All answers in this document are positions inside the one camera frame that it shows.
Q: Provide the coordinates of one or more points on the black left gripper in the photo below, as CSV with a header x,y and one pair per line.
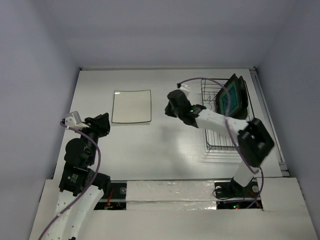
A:
x,y
100,123

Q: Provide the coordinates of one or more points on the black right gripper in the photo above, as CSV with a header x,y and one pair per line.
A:
x,y
173,105

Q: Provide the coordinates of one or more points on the white square plate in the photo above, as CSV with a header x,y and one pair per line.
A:
x,y
132,107

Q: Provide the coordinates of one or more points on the teal square plate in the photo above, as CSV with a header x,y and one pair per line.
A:
x,y
234,100

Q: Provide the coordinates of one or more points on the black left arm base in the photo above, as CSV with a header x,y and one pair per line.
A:
x,y
118,190

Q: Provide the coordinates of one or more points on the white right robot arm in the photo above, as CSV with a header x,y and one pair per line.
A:
x,y
250,138

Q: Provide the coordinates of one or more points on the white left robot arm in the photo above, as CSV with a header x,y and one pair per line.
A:
x,y
80,187

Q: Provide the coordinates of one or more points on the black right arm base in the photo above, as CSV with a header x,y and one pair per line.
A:
x,y
225,190

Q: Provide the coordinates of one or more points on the dark patterned plate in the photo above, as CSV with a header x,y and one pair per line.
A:
x,y
240,82

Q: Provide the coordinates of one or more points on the dark rear plate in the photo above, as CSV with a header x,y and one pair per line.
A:
x,y
244,100

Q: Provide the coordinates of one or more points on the white foam block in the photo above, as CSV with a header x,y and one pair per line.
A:
x,y
170,191

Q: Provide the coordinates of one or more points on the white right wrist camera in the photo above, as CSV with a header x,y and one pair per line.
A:
x,y
184,88

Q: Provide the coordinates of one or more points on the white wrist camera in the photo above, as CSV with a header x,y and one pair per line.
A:
x,y
184,88
72,119

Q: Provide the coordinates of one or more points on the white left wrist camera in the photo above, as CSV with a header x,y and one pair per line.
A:
x,y
72,119

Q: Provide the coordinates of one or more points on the wire dish rack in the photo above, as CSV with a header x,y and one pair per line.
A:
x,y
214,142

